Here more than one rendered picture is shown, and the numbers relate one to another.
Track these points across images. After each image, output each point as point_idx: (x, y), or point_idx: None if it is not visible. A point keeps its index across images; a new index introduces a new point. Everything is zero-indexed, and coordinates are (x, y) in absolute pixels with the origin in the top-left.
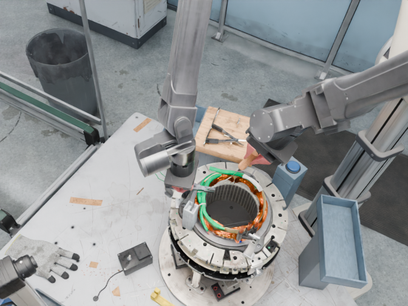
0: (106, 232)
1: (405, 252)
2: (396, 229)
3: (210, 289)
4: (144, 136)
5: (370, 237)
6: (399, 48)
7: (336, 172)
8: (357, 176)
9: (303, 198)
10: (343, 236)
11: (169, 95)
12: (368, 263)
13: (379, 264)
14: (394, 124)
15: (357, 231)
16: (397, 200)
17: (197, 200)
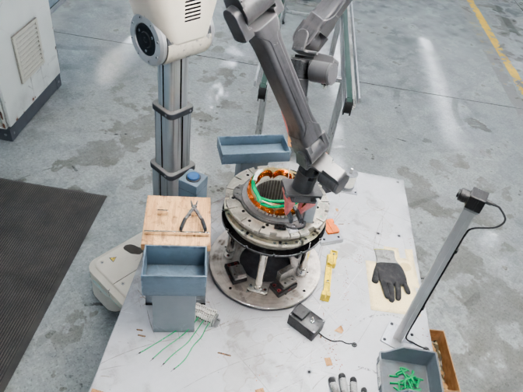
0: (290, 365)
1: (109, 208)
2: (83, 212)
3: (299, 258)
4: (130, 386)
5: (99, 234)
6: (178, 29)
7: (173, 159)
8: (188, 137)
9: (56, 297)
10: (246, 149)
11: (317, 130)
12: (130, 236)
13: (128, 228)
14: (186, 78)
15: (242, 139)
16: (43, 209)
17: (292, 208)
